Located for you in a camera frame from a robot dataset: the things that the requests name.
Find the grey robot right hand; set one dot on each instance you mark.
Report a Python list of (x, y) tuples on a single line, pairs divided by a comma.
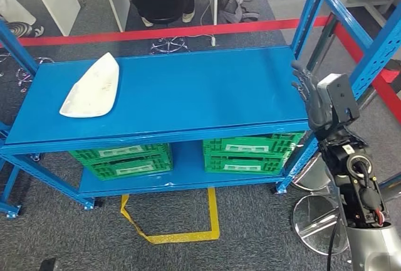
[(313, 107)]

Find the white plastic shell part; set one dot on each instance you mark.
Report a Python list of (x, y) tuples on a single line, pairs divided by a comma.
[(93, 90)]

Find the silver black robot right arm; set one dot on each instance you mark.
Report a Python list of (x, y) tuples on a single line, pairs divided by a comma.
[(366, 202)]

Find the grey bag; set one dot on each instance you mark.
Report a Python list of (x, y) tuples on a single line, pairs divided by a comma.
[(233, 9)]

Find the white power plug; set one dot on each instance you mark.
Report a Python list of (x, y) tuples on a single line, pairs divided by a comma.
[(213, 41)]

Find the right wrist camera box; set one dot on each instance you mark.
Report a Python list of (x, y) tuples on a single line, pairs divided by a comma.
[(343, 98)]

